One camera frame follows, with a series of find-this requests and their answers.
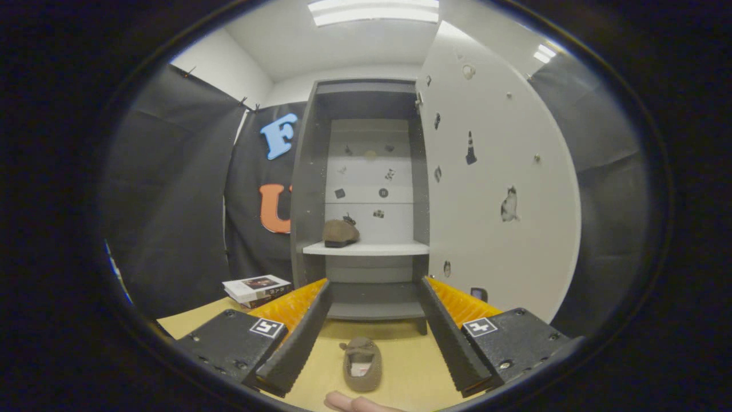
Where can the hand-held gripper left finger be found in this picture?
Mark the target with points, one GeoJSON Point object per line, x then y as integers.
{"type": "Point", "coordinates": [297, 343]}

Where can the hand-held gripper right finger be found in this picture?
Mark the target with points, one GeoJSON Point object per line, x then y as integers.
{"type": "Point", "coordinates": [452, 343]}

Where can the brown fuzzy shoe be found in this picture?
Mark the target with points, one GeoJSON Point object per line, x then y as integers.
{"type": "Point", "coordinates": [357, 346]}
{"type": "Point", "coordinates": [338, 232]}

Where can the grey shoe cabinet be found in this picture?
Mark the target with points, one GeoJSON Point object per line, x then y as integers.
{"type": "Point", "coordinates": [309, 171]}

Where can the white shoe cabinet door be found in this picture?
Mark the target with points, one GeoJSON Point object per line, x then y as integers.
{"type": "Point", "coordinates": [497, 114]}

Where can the dark cover book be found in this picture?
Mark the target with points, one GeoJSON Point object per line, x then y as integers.
{"type": "Point", "coordinates": [269, 301]}

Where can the white cover book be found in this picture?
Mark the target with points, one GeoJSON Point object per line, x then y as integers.
{"type": "Point", "coordinates": [246, 289]}

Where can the black backdrop cloth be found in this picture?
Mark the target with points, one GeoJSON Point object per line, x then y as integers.
{"type": "Point", "coordinates": [171, 200]}

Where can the small ceiling light panel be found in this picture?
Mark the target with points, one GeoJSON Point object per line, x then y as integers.
{"type": "Point", "coordinates": [544, 54]}

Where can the large ceiling light panel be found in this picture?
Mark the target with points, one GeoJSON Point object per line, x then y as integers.
{"type": "Point", "coordinates": [374, 11]}

